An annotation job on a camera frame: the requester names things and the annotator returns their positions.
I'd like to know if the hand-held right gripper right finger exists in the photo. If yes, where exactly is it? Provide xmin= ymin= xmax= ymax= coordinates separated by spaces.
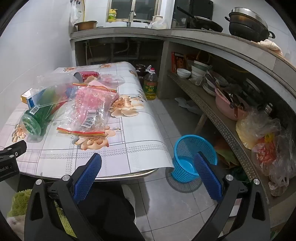
xmin=193 ymin=152 xmax=271 ymax=241

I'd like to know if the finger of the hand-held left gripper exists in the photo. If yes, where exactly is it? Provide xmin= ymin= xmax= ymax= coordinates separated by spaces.
xmin=0 ymin=140 xmax=27 ymax=161

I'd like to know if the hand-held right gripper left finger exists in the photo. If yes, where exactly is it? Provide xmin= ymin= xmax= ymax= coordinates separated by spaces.
xmin=24 ymin=153 xmax=102 ymax=241

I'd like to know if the blue plastic basket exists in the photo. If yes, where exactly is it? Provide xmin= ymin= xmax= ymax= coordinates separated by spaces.
xmin=171 ymin=134 xmax=218 ymax=183

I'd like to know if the green fluffy mat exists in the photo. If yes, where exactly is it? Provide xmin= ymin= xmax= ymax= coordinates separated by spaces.
xmin=7 ymin=189 xmax=77 ymax=239

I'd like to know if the green plastic bottle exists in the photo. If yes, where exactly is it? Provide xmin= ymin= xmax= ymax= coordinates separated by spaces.
xmin=20 ymin=88 xmax=70 ymax=137

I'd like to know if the person's dark trouser leg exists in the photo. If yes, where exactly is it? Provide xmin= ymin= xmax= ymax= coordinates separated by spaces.
xmin=77 ymin=183 xmax=145 ymax=241

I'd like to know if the blue white box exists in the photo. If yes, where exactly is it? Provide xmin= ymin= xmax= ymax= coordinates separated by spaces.
xmin=26 ymin=91 xmax=50 ymax=109

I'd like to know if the beige fluffy cloth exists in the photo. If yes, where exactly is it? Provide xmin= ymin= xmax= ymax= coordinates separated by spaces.
xmin=6 ymin=214 xmax=27 ymax=234

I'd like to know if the yellow cardboard box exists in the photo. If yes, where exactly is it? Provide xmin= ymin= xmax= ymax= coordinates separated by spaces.
xmin=21 ymin=89 xmax=38 ymax=103

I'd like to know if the white floral table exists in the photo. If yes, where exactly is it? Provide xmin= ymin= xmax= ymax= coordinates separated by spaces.
xmin=0 ymin=61 xmax=175 ymax=183

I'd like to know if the red orange plastic bag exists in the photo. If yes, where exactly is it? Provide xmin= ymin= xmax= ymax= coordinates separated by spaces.
xmin=252 ymin=137 xmax=278 ymax=176

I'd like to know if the yellowish plastic bag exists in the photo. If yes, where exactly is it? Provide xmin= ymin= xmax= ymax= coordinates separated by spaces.
xmin=236 ymin=109 xmax=281 ymax=150

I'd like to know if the pink plastic basin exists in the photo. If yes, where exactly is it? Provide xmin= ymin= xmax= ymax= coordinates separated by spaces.
xmin=215 ymin=88 xmax=250 ymax=121

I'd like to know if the pink dotted zip bag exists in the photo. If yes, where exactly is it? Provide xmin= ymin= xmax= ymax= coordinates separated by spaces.
xmin=57 ymin=83 xmax=121 ymax=137

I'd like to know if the clear plastic zip bag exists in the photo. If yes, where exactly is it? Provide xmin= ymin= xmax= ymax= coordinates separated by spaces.
xmin=35 ymin=74 xmax=117 ymax=109

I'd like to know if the clear crumpled plastic bag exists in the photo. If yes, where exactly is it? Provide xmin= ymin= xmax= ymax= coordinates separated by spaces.
xmin=268 ymin=130 xmax=296 ymax=197

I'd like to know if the white floor rag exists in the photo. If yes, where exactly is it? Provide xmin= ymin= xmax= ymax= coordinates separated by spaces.
xmin=174 ymin=97 xmax=203 ymax=115

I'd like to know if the stack of plates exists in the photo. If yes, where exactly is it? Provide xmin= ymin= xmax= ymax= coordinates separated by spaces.
xmin=202 ymin=71 xmax=229 ymax=96

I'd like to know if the dark cookware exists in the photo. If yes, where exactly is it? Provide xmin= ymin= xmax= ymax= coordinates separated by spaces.
xmin=240 ymin=77 xmax=275 ymax=112

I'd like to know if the red tin can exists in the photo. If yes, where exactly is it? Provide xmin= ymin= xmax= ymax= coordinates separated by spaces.
xmin=74 ymin=71 xmax=100 ymax=82

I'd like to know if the cooking oil bottle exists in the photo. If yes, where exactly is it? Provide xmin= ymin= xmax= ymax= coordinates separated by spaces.
xmin=143 ymin=67 xmax=159 ymax=100

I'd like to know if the white bowl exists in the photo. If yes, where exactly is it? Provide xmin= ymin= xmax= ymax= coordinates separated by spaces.
xmin=177 ymin=68 xmax=191 ymax=79

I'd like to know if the stack of pale bowls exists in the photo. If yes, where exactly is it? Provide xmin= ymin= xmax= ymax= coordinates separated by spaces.
xmin=191 ymin=61 xmax=212 ymax=78

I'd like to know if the dark ceramic jar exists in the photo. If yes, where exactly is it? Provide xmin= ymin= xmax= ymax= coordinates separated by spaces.
xmin=135 ymin=64 xmax=147 ymax=78

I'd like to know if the red box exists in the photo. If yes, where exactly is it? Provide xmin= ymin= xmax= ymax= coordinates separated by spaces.
xmin=171 ymin=51 xmax=185 ymax=73

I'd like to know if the brass basin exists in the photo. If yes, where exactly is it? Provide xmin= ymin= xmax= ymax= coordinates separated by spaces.
xmin=74 ymin=20 xmax=98 ymax=32

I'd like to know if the concrete kitchen counter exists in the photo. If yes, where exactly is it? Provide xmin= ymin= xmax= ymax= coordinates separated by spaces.
xmin=69 ymin=26 xmax=294 ymax=77

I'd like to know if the white hanging plastic bag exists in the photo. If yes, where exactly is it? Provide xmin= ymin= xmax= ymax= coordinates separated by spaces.
xmin=69 ymin=1 xmax=82 ymax=25

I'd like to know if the beige kitchen cloth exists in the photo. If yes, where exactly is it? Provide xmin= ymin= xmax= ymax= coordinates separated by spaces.
xmin=257 ymin=39 xmax=284 ymax=57

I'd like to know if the black wok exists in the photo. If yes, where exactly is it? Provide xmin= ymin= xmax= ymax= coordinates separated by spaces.
xmin=177 ymin=6 xmax=223 ymax=33

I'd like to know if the black pot with metal lid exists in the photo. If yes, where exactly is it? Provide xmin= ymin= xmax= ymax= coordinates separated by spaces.
xmin=225 ymin=7 xmax=276 ymax=42

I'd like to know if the yellow green dish soap bottle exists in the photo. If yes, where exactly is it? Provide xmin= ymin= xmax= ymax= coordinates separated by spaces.
xmin=107 ymin=9 xmax=118 ymax=22

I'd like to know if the metal faucet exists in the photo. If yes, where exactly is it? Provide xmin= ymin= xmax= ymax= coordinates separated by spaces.
xmin=126 ymin=10 xmax=137 ymax=27

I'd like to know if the window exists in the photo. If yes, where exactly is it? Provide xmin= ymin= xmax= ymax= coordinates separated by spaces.
xmin=109 ymin=0 xmax=160 ymax=22

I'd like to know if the yellow hose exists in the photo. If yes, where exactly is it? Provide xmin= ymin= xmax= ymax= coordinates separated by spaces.
xmin=77 ymin=0 xmax=87 ymax=21

